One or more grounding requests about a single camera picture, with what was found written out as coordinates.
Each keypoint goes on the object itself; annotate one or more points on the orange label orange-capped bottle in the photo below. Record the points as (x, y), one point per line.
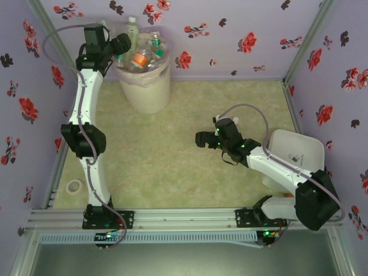
(139, 59)

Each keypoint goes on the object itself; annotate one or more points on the clear plastic bottle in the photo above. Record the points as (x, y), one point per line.
(143, 43)

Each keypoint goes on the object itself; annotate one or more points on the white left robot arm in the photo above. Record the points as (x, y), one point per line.
(86, 97)

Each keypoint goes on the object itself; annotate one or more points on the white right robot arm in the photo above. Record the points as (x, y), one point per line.
(276, 166)

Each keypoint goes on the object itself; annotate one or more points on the cream plastic bin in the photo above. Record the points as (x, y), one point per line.
(146, 97)

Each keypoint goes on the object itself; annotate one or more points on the white plastic lidded box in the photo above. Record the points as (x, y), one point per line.
(287, 143)

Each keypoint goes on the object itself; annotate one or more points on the aluminium mounting beam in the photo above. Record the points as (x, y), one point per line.
(184, 218)

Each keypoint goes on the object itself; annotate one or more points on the brown bottle orange cap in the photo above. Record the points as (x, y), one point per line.
(287, 195)

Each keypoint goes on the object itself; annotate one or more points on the small controller board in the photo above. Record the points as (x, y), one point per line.
(267, 234)
(107, 236)

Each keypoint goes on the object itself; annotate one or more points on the grey metal panel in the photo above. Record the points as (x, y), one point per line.
(184, 261)

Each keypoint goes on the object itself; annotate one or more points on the beige tape roll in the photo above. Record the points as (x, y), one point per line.
(68, 187)

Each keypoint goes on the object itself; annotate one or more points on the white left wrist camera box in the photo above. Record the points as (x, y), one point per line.
(105, 26)

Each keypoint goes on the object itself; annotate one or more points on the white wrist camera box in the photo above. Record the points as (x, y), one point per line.
(219, 117)
(105, 26)

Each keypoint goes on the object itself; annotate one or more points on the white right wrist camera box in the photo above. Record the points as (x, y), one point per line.
(219, 117)

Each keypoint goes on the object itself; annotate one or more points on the aluminium frame post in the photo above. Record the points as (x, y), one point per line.
(313, 28)
(45, 14)

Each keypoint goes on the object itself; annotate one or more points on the aluminium frame beam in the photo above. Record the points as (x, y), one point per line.
(24, 256)
(343, 253)

